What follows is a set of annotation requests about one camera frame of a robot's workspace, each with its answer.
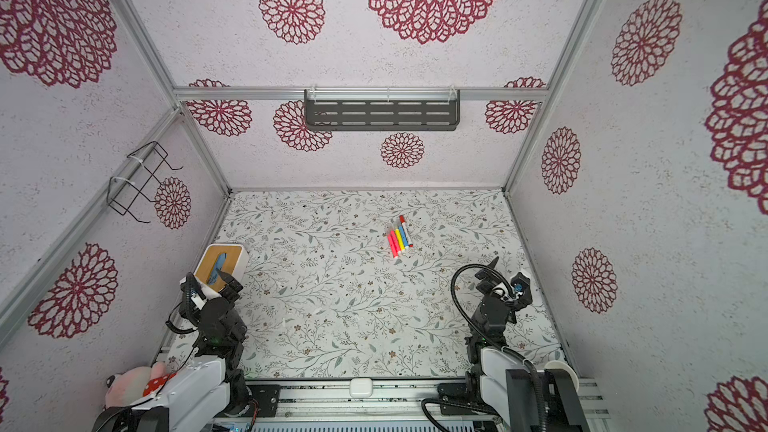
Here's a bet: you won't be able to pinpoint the blue highlighter pen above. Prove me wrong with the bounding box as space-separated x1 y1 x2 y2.
396 222 410 251

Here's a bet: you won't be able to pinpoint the red-pink highlighter pen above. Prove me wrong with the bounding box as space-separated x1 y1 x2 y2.
388 230 400 257

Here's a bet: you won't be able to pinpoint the white red-tipped marker pen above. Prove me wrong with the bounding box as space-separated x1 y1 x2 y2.
399 215 413 247

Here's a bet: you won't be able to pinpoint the yellow highlighter pen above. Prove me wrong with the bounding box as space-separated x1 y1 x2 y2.
394 228 406 252

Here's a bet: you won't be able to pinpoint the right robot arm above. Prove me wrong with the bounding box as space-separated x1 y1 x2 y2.
456 259 589 431

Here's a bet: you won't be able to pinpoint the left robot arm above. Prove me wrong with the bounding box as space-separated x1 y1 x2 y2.
92 272 251 431

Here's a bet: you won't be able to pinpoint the white wooden-top tissue box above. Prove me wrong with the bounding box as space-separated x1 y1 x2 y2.
193 243 249 298

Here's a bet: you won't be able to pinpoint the white mug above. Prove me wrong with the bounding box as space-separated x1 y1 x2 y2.
544 360 580 392

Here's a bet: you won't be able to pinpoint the pink plush toy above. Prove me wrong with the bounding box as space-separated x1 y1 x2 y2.
105 362 175 409

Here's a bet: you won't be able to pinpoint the small white box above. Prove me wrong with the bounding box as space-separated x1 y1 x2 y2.
349 378 374 399

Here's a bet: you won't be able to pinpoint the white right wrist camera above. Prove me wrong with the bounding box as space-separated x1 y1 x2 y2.
508 272 533 312

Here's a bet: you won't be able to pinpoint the black corrugated left cable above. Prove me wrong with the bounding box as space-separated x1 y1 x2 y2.
165 302 199 335

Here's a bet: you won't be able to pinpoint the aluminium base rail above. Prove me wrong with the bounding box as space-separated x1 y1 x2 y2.
209 375 611 431

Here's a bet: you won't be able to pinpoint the black wire wall rack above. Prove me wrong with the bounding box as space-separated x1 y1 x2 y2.
105 141 183 224

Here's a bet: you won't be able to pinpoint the dark metal wall shelf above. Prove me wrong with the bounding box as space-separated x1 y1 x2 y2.
303 89 461 132

